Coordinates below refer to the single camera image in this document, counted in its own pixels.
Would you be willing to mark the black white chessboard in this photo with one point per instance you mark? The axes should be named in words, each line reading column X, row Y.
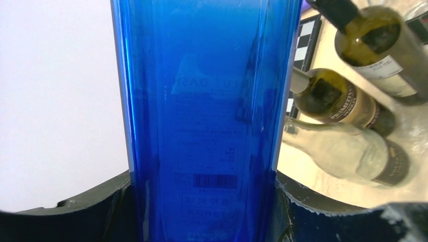
column 307, row 39

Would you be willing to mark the blue square bottle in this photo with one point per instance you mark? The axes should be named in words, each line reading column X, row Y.
column 204, row 89

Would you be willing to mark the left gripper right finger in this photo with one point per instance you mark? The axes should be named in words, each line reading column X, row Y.
column 305, row 215

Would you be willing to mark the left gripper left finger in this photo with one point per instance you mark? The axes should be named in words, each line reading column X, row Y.
column 102, row 213

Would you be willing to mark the green bottle grey neck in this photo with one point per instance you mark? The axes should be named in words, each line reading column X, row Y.
column 328, row 97

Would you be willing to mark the clear empty wine bottle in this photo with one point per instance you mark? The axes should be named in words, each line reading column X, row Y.
column 348, row 152

